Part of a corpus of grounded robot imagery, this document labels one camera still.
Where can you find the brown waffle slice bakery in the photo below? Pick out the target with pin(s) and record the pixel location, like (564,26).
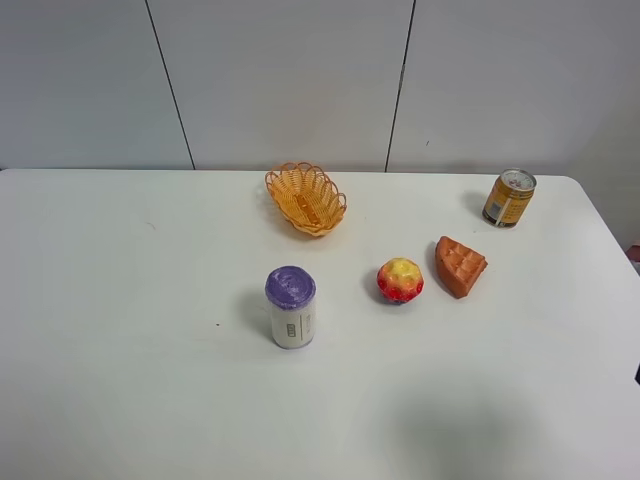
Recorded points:
(458,266)

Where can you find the orange woven plastic basket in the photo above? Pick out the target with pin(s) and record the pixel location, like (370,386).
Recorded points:
(307,198)

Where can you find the white can purple lid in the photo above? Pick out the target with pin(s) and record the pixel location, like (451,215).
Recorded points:
(291,292)

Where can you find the red yellow toy fruit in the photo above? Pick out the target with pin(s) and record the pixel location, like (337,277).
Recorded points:
(400,280)

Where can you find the golden yellow drink can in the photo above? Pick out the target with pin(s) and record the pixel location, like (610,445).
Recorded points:
(509,197)

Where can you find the dark object at right edge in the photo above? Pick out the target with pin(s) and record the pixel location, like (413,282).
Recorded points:
(633,254)

